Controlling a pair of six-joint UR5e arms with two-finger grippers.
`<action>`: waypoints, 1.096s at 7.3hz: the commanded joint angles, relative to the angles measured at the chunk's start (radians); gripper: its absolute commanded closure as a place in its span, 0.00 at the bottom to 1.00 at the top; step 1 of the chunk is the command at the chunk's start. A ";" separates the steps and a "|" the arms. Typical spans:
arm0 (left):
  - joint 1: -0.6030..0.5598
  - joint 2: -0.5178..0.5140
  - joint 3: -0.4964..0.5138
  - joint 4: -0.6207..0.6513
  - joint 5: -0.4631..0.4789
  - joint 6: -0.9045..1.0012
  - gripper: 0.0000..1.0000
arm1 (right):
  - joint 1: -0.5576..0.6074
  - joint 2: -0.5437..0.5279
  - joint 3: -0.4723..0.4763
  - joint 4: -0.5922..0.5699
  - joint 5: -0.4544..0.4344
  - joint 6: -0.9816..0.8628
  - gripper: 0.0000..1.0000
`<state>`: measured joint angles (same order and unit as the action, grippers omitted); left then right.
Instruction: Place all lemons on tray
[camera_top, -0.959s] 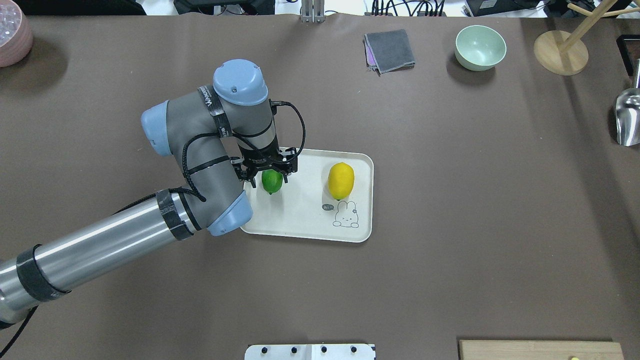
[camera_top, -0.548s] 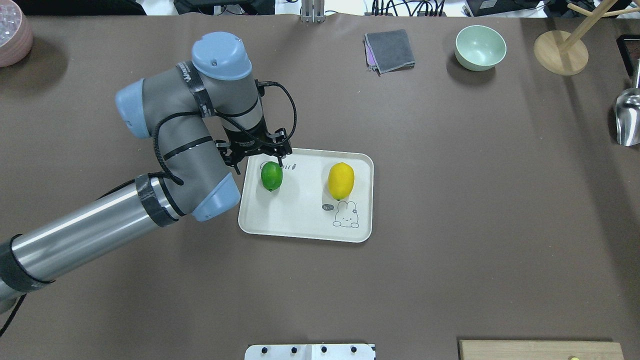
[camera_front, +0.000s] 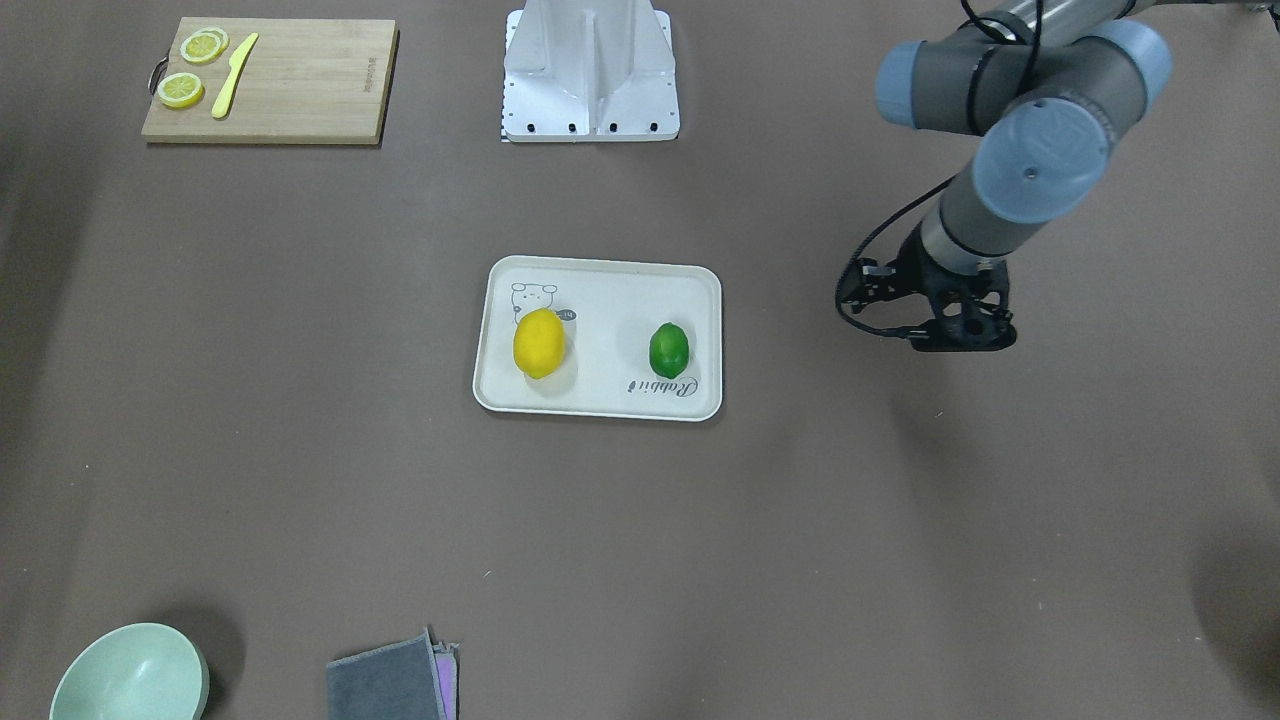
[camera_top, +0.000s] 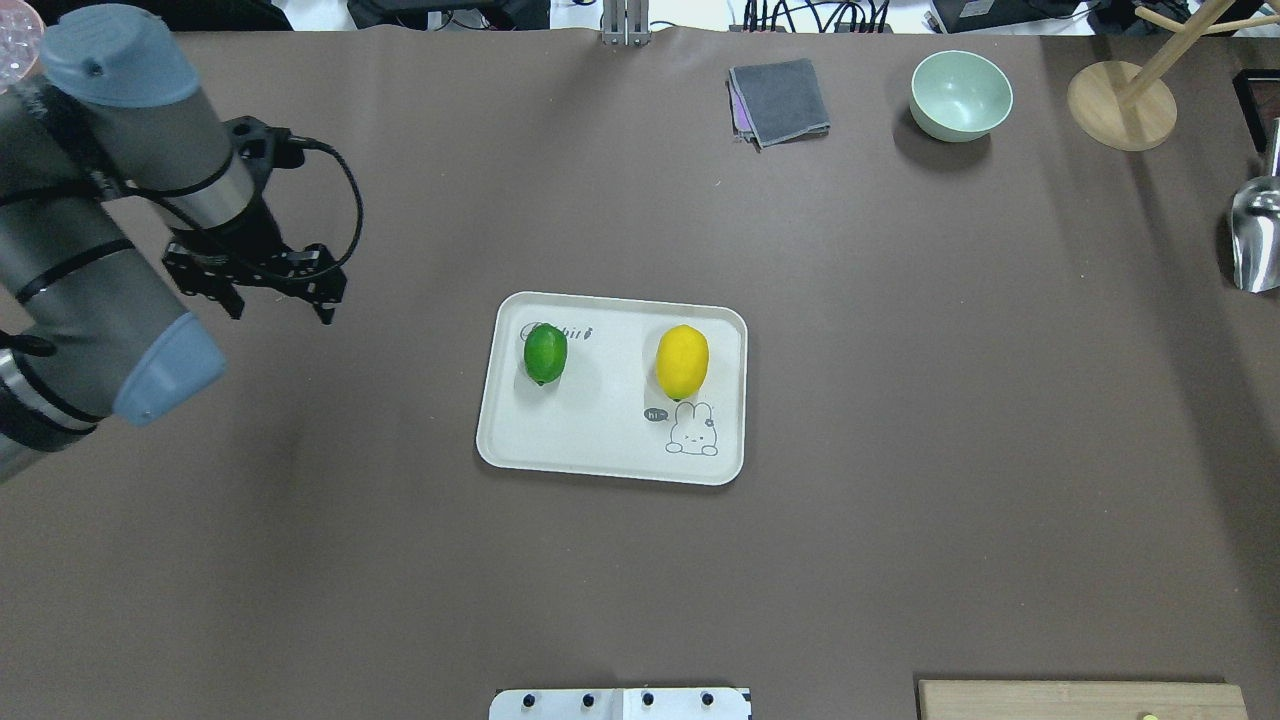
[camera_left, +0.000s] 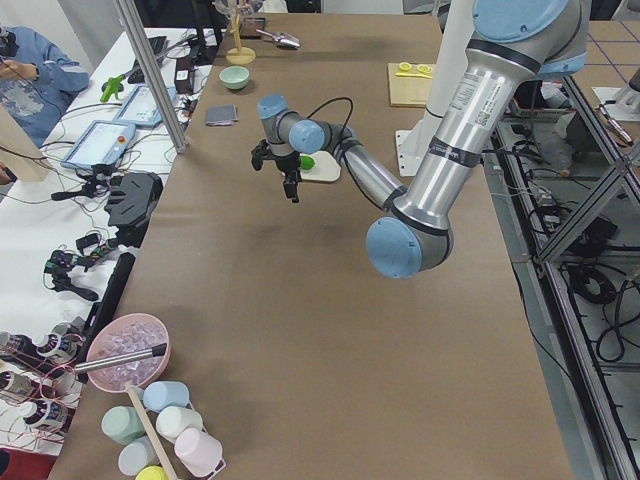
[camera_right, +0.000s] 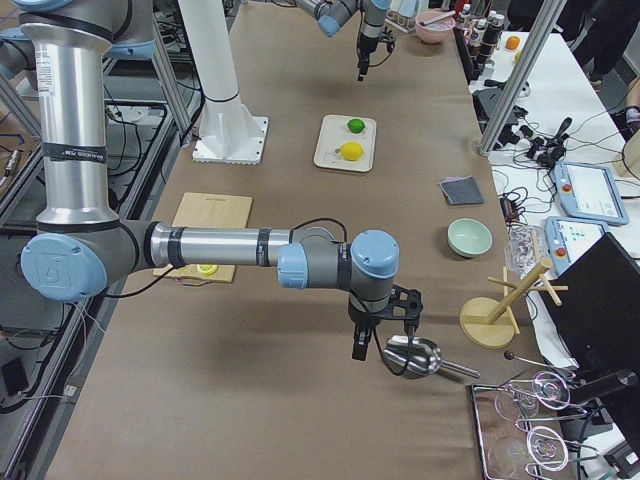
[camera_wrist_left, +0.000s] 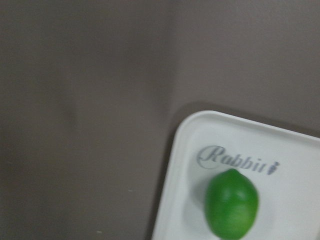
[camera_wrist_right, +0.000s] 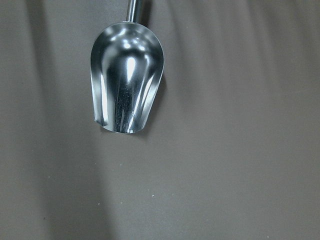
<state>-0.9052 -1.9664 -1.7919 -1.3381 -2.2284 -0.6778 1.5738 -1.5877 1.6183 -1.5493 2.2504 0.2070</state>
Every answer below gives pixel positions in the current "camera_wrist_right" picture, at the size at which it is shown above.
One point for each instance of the metal scoop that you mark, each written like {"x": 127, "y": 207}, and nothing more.
{"x": 126, "y": 68}

